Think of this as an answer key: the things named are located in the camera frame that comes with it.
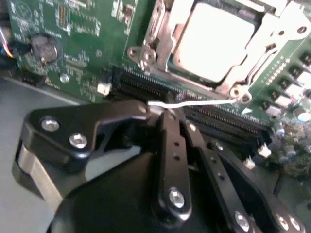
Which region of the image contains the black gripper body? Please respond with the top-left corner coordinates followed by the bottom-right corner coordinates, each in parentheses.
top-left (47, 153), bottom-right (235, 233)

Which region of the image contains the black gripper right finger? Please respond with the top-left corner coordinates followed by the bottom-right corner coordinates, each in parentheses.
top-left (174, 95), bottom-right (306, 233)

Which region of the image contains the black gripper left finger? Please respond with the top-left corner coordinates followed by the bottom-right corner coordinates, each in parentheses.
top-left (11, 93), bottom-right (193, 221)

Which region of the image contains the metal socket cover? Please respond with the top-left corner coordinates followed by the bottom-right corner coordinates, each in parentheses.
top-left (142, 0), bottom-right (299, 94)

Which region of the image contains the silver CPU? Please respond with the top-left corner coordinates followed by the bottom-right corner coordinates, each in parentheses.
top-left (173, 2), bottom-right (256, 82)

